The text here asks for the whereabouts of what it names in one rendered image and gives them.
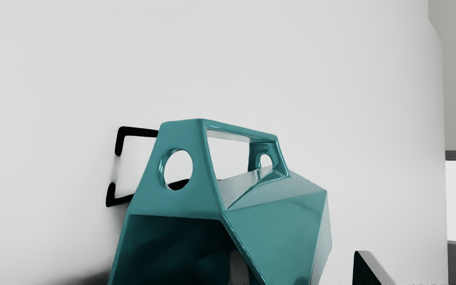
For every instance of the teal faceted mug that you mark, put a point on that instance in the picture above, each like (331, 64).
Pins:
(275, 229)

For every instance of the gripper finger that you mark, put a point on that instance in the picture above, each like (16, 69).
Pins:
(366, 271)

